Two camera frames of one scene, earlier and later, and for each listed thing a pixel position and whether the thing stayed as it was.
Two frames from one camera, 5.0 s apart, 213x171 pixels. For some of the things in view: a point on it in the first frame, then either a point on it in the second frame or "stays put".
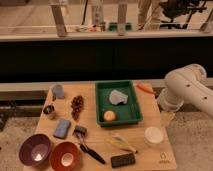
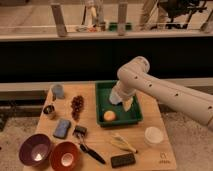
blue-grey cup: x=58 y=90 stays put
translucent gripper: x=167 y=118 → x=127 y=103
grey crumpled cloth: x=117 y=98 stays put
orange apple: x=109 y=115 stays put
